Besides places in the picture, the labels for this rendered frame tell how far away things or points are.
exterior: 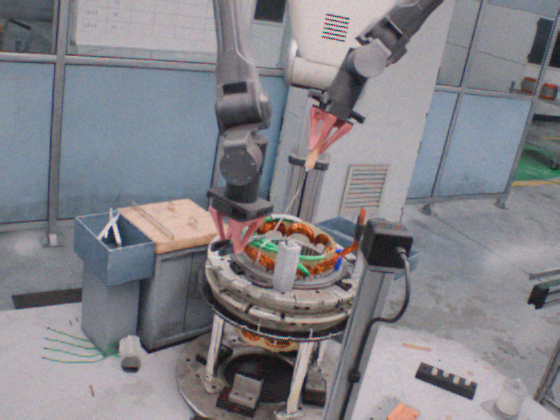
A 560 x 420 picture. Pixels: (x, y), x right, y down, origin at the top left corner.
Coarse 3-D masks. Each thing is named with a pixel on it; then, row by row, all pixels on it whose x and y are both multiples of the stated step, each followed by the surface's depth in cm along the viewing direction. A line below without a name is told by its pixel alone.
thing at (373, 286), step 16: (368, 272) 64; (384, 272) 64; (368, 288) 64; (384, 288) 65; (352, 304) 68; (368, 304) 65; (384, 304) 65; (352, 320) 68; (368, 320) 67; (352, 336) 67; (368, 336) 67; (352, 352) 68; (368, 352) 68; (336, 368) 71; (352, 368) 69; (336, 384) 70; (336, 400) 70; (352, 400) 70; (336, 416) 71
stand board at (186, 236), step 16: (128, 208) 136; (144, 208) 138; (160, 208) 139; (176, 208) 141; (192, 208) 143; (144, 224) 130; (176, 224) 133; (208, 224) 136; (224, 224) 137; (160, 240) 124; (176, 240) 125; (192, 240) 128; (208, 240) 131
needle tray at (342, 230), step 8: (336, 216) 155; (320, 224) 150; (328, 224) 153; (336, 224) 156; (344, 224) 155; (352, 224) 153; (328, 232) 145; (336, 232) 155; (344, 232) 155; (352, 232) 154; (336, 240) 144; (344, 240) 143; (352, 240) 152; (416, 256) 141; (416, 264) 143
